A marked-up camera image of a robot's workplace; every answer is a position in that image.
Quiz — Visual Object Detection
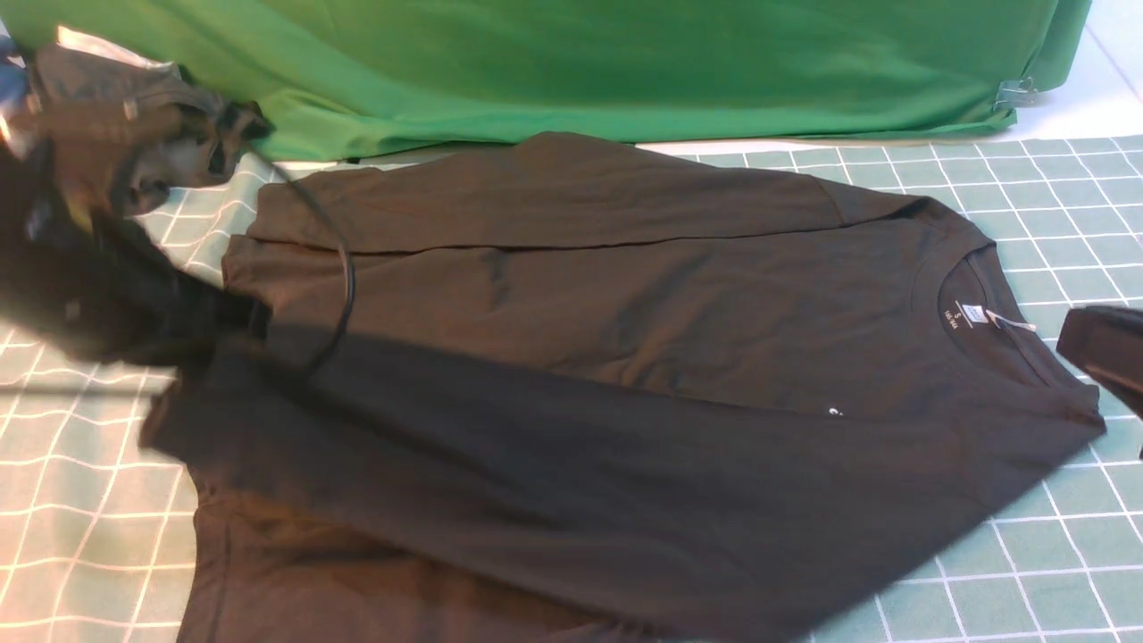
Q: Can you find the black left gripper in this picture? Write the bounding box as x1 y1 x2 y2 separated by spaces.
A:
1 143 271 367

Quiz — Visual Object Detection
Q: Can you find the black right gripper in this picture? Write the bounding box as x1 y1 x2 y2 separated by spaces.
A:
1056 305 1142 418

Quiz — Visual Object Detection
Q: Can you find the dark gray long-sleeved shirt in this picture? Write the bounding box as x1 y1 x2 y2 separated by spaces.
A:
142 132 1105 642

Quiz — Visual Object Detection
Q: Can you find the crumpled dark gray garment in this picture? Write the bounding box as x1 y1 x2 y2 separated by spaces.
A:
5 45 273 216

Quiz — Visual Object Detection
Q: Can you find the blue garment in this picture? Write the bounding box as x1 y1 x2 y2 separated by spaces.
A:
1 29 29 158

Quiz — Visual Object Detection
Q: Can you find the green backdrop cloth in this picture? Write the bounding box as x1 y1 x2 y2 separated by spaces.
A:
3 1 1092 162

